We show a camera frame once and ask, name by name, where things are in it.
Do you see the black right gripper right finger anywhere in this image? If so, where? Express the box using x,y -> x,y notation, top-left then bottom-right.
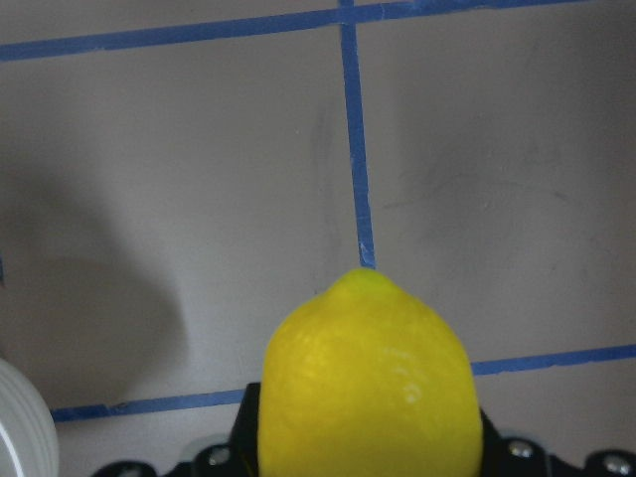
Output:
479,410 -> 635,477

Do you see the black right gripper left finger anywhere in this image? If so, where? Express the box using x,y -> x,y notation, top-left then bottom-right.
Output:
91,382 -> 262,477

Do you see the yellow lemon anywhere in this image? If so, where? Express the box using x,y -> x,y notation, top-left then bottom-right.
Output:
257,268 -> 484,476

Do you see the beige ceramic bowl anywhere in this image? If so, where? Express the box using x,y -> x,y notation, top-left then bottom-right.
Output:
1,359 -> 60,476

